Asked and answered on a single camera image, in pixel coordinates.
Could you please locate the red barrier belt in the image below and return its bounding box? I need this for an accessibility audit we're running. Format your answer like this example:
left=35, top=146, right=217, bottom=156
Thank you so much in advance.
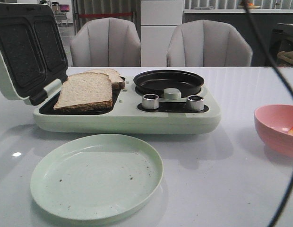
left=78, top=12, right=134, bottom=18

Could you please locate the grey and white counter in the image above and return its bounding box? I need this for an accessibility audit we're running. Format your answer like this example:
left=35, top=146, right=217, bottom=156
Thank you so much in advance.
left=182, top=9, right=293, bottom=67

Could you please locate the white bread slice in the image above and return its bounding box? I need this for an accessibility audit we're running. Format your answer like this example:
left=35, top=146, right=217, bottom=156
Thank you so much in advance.
left=86, top=69, right=125, bottom=90
left=53, top=73, right=113, bottom=111

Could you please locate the white cabinet column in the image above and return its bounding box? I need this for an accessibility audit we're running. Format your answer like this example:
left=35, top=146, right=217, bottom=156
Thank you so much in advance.
left=140, top=0, right=184, bottom=67

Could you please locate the left grey upholstered chair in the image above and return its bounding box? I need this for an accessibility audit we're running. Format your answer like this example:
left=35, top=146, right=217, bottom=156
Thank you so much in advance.
left=70, top=17, right=141, bottom=67

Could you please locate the grey upholstered chair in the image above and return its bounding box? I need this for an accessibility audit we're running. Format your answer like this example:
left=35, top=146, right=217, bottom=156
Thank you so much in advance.
left=70, top=17, right=141, bottom=67
left=166, top=20, right=253, bottom=67

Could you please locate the right grey upholstered chair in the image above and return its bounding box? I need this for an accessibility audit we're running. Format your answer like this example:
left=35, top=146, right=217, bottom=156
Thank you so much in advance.
left=166, top=20, right=253, bottom=67

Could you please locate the black round frying pan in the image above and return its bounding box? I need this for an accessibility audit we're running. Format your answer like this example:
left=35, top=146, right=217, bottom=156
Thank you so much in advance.
left=133, top=70, right=204, bottom=97

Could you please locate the background metal cart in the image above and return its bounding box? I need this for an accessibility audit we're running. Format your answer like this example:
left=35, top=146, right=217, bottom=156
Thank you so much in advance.
left=51, top=2, right=70, bottom=27

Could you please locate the pink plastic bowl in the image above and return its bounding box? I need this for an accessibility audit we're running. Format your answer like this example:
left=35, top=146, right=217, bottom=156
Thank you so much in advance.
left=254, top=105, right=293, bottom=157

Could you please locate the mint green round plate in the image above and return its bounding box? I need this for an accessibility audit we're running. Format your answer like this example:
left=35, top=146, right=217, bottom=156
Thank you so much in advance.
left=30, top=134, right=163, bottom=223

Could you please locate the silver control knob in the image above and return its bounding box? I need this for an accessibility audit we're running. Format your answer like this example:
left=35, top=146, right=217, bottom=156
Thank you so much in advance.
left=141, top=94, right=160, bottom=110
left=186, top=95, right=205, bottom=112

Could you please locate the left silver control knob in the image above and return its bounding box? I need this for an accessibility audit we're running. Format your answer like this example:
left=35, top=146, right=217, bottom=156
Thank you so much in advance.
left=141, top=94, right=160, bottom=110

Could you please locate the dark appliance at right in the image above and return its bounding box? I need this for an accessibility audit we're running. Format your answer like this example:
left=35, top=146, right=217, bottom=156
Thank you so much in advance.
left=269, top=23, right=293, bottom=67

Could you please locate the mint green breakfast maker base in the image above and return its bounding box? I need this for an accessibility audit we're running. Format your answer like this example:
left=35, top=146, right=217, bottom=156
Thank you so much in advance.
left=33, top=76, right=221, bottom=134

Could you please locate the fruit plate on counter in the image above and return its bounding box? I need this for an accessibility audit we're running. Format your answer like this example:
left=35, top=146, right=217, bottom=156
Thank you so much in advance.
left=238, top=0, right=261, bottom=9

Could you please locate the black cable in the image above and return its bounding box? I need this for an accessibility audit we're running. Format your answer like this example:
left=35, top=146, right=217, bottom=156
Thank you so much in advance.
left=241, top=0, right=293, bottom=227

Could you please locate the right silver control knob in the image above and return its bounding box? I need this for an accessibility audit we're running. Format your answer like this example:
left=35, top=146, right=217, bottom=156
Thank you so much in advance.
left=186, top=95, right=205, bottom=112

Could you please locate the mint green sandwich maker lid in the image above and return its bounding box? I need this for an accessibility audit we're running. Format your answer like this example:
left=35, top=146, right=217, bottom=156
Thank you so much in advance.
left=0, top=3, right=68, bottom=105

